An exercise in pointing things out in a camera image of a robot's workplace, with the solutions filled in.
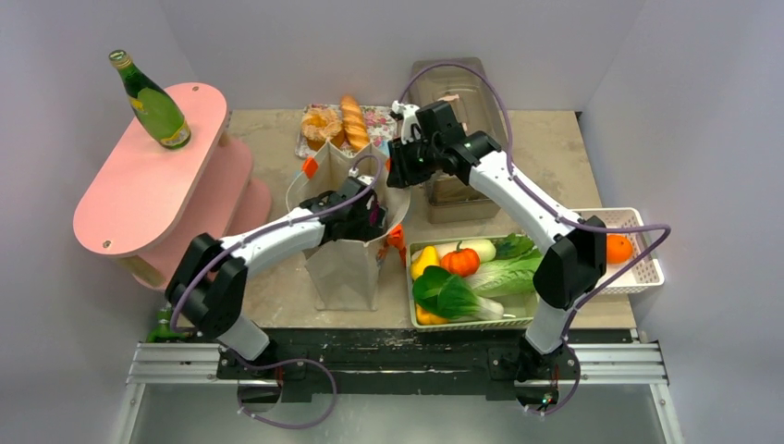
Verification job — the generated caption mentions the white plastic basket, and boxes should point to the white plastic basket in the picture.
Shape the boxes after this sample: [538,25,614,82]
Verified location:
[574,207,665,294]

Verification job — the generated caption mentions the yellow bell pepper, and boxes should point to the yellow bell pepper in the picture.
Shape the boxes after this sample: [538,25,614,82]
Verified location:
[415,304,449,326]
[410,245,440,281]

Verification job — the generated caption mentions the white daikon radish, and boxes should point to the white daikon radish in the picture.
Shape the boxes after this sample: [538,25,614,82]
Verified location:
[434,233,535,263]

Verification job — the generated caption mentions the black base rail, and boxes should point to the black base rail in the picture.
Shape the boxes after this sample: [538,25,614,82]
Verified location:
[216,328,631,407]

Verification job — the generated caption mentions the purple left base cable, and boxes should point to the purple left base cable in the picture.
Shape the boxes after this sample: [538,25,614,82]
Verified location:
[236,357,338,430]

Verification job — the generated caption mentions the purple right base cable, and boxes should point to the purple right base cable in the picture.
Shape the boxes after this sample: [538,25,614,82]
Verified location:
[523,346,583,419]

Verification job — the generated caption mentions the grey transparent lidded box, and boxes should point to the grey transparent lidded box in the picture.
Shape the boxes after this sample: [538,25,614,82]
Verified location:
[406,57,508,224]

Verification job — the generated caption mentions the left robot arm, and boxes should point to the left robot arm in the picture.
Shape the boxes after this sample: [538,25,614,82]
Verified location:
[165,180,387,378]

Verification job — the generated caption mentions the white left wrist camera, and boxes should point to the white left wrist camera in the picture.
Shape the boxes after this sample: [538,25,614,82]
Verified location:
[349,167,376,190]

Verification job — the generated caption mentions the floral tray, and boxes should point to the floral tray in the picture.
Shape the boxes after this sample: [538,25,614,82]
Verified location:
[294,105,397,159]

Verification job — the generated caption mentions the green glass bottle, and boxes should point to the green glass bottle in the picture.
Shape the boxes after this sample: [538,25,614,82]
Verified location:
[108,49,191,150]

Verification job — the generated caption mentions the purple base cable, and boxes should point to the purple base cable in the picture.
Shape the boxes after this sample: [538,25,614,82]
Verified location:
[236,357,338,430]
[523,346,583,419]

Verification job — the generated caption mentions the green bottle under table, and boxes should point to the green bottle under table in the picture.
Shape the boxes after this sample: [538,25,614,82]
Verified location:
[145,305,190,343]

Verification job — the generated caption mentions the orange bundt cake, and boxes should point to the orange bundt cake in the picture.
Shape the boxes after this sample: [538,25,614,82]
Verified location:
[300,107,346,151]

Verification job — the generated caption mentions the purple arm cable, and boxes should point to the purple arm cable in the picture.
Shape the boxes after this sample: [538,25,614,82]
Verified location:
[397,61,672,344]
[168,154,386,369]

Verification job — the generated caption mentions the green bok choy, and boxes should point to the green bok choy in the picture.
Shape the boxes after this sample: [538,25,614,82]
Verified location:
[412,266,505,322]

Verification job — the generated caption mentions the aluminium frame rail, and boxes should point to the aluminium frame rail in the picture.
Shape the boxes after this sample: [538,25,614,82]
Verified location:
[126,329,668,387]

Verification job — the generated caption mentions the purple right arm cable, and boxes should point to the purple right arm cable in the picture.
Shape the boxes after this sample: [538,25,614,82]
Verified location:
[397,61,672,344]

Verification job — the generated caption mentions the orange mini pumpkin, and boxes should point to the orange mini pumpkin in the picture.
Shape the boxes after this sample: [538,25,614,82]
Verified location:
[440,242,481,278]

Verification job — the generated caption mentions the beige tote bag orange handles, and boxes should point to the beige tote bag orange handles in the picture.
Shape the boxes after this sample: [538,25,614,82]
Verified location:
[286,142,410,311]

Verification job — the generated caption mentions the bread baguette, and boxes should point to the bread baguette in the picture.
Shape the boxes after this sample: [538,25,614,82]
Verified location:
[340,95,370,152]

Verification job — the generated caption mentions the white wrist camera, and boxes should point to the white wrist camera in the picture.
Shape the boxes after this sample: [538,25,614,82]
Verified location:
[390,100,420,144]
[349,167,376,190]

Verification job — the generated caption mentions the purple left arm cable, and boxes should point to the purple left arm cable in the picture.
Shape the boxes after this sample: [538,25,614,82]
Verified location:
[168,154,386,369]

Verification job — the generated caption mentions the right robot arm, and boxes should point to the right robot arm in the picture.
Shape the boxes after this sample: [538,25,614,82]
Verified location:
[386,101,606,376]

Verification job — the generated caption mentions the green plastic basket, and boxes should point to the green plastic basket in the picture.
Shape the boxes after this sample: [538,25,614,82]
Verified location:
[406,233,542,331]

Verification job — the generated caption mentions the pink two-tier shelf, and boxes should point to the pink two-tier shelf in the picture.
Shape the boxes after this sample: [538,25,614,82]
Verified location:
[73,82,273,290]

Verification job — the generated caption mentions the orange fruit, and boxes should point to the orange fruit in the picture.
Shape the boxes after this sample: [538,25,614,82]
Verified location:
[606,234,634,265]

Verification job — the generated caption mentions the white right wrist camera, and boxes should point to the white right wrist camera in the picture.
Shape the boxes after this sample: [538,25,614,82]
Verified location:
[390,100,420,144]

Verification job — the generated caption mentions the napa cabbage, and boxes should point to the napa cabbage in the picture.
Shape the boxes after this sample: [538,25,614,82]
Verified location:
[464,251,542,298]

